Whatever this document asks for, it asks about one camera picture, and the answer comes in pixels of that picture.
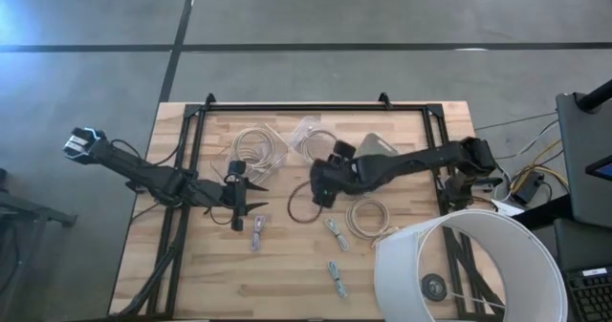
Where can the large clear plastic box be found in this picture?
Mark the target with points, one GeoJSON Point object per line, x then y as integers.
{"type": "Point", "coordinates": [279, 152]}

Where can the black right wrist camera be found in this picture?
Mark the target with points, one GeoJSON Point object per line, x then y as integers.
{"type": "Point", "coordinates": [344, 149]}

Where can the white cylindrical lampshade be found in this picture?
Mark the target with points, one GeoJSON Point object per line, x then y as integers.
{"type": "Point", "coordinates": [397, 274]}

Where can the black round fitting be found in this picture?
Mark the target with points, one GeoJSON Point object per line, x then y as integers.
{"type": "Point", "coordinates": [434, 287]}

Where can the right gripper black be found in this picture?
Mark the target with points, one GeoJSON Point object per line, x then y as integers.
{"type": "Point", "coordinates": [334, 176]}

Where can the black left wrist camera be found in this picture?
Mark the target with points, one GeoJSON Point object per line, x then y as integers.
{"type": "Point", "coordinates": [237, 166]}

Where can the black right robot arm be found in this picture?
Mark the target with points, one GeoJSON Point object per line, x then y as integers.
{"type": "Point", "coordinates": [416, 158]}

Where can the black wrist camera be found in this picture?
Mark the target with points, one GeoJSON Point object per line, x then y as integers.
{"type": "Point", "coordinates": [237, 166]}
{"type": "Point", "coordinates": [344, 149]}

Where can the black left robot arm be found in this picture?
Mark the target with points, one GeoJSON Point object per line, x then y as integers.
{"type": "Point", "coordinates": [143, 171]}

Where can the black pole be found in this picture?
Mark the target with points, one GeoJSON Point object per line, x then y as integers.
{"type": "Point", "coordinates": [597, 97]}

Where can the small clear plastic box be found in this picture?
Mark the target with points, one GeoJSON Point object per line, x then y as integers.
{"type": "Point", "coordinates": [301, 126]}

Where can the black desk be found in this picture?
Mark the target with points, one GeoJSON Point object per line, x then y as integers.
{"type": "Point", "coordinates": [581, 169]}

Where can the black aluminium table frame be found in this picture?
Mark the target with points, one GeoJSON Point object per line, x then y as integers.
{"type": "Point", "coordinates": [311, 107]}

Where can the black keyboard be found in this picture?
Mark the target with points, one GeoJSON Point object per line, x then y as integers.
{"type": "Point", "coordinates": [593, 298]}

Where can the white paper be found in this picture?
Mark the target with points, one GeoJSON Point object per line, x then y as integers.
{"type": "Point", "coordinates": [509, 208]}

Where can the tablet screen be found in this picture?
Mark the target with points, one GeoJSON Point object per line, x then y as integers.
{"type": "Point", "coordinates": [603, 170]}

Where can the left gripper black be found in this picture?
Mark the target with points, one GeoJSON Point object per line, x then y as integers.
{"type": "Point", "coordinates": [239, 202]}

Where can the black floor stand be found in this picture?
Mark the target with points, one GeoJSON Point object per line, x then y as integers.
{"type": "Point", "coordinates": [28, 212]}

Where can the black power box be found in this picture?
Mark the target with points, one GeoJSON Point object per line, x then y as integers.
{"type": "Point", "coordinates": [528, 188]}

